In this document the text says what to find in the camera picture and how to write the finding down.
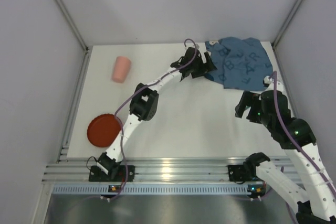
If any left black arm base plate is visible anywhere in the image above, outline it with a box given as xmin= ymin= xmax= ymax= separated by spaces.
xmin=88 ymin=164 xmax=135 ymax=182

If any left aluminium frame post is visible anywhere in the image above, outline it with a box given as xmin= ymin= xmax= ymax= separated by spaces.
xmin=54 ymin=0 xmax=89 ymax=52

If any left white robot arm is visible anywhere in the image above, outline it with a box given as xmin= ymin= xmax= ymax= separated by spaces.
xmin=97 ymin=47 xmax=217 ymax=177

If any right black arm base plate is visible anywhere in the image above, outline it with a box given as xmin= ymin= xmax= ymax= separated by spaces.
xmin=227 ymin=165 xmax=256 ymax=184

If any red plastic plate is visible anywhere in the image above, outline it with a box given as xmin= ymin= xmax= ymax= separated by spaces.
xmin=87 ymin=114 xmax=121 ymax=148

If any pink plastic cup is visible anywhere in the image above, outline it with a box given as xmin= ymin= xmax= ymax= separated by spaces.
xmin=112 ymin=56 xmax=131 ymax=83

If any aluminium mounting rail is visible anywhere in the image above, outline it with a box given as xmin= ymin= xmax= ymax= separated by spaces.
xmin=41 ymin=157 xmax=328 ymax=183

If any perforated cable duct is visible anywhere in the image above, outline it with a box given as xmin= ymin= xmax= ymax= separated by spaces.
xmin=52 ymin=183 xmax=264 ymax=195

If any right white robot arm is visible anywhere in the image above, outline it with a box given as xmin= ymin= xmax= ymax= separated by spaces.
xmin=235 ymin=72 xmax=335 ymax=223

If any right aluminium frame post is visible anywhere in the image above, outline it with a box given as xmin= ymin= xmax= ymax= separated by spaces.
xmin=271 ymin=0 xmax=305 ymax=48

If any blue letter-print cloth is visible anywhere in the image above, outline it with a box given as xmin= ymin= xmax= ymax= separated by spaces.
xmin=205 ymin=37 xmax=273 ymax=91

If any aluminium frame post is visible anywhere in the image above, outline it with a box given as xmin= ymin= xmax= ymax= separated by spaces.
xmin=54 ymin=0 xmax=89 ymax=52
xmin=271 ymin=0 xmax=305 ymax=48

